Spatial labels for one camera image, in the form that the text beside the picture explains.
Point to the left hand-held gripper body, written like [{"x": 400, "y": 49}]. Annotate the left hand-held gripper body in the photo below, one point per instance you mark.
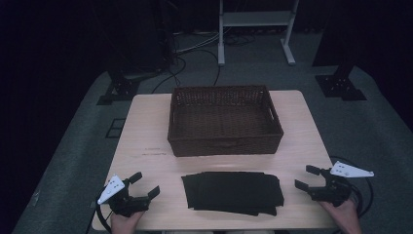
[{"x": 125, "y": 202}]

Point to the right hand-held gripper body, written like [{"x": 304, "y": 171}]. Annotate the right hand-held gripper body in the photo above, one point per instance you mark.
[{"x": 337, "y": 185}]

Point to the black cloth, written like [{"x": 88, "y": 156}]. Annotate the black cloth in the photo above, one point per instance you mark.
[{"x": 232, "y": 193}]

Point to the brown wicker basket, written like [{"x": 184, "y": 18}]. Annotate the brown wicker basket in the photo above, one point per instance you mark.
[{"x": 224, "y": 120}]

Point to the person's left hand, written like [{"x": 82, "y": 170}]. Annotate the person's left hand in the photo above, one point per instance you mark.
[{"x": 125, "y": 223}]

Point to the person's right hand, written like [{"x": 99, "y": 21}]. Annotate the person's right hand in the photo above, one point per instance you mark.
[{"x": 344, "y": 216}]

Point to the black stand base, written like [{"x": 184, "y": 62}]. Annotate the black stand base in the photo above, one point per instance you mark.
[
  {"x": 121, "y": 87},
  {"x": 341, "y": 83}
]

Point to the white metal stand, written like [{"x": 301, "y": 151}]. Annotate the white metal stand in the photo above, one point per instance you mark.
[{"x": 256, "y": 29}]

